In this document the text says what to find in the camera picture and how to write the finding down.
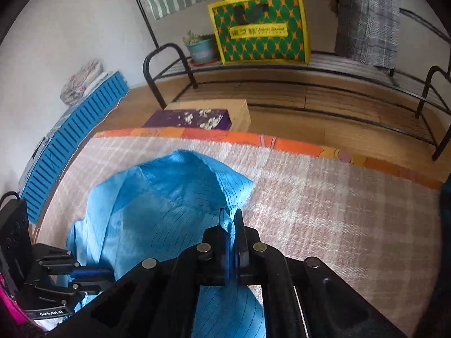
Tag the light blue striped garment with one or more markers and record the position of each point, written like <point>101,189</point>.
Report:
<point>158,209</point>

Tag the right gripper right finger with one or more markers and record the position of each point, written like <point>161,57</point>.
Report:
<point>279,277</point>

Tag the purple floral box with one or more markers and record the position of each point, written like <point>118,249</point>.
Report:
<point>202,118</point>

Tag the folded floral cloth bundle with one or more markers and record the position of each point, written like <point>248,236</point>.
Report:
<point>80,83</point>

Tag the small potted plant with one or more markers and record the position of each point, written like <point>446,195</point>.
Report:
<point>202,47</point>

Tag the green yellow patterned bag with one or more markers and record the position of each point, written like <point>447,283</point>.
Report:
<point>266,31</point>

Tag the grey plaid long coat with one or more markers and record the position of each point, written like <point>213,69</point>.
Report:
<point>368,31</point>

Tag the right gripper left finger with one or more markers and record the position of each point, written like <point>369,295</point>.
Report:
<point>198,285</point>

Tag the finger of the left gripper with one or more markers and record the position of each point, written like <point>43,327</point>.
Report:
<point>91,286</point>
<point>88,272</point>

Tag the blue slatted plastic crate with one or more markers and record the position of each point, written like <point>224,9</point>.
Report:
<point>53,153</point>

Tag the black metal clothes rack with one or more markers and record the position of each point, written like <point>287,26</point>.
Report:
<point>170,74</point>

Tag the pink plaid bed blanket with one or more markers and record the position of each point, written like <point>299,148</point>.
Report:
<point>379,232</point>

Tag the magenta sleeve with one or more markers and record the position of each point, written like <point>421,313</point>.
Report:
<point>14,322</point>

